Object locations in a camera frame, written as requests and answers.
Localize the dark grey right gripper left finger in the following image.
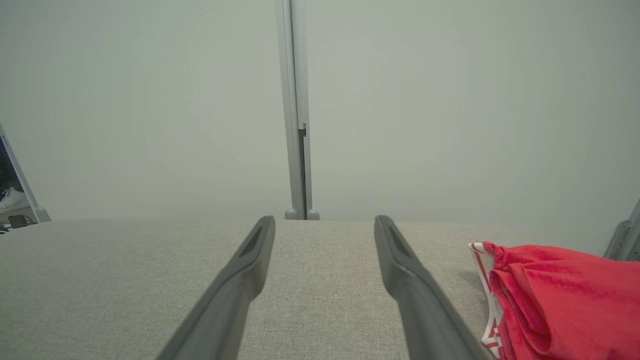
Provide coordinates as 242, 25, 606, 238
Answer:
156, 215, 276, 360

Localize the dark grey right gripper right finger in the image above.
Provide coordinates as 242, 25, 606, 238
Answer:
374, 215, 496, 360

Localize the red jersey with number print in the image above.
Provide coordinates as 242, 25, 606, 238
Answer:
468, 241, 640, 360

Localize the small dark device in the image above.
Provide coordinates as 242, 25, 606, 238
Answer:
7, 214, 36, 230

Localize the white shoe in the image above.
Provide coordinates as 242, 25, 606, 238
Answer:
0, 187, 30, 213

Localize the grey metal bracket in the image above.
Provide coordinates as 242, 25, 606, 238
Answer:
602, 199, 640, 262

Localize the grey slanted panel frame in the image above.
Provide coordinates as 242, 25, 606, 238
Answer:
0, 122, 51, 223

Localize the grey metal partition post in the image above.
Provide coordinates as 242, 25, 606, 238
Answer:
274, 0, 314, 221

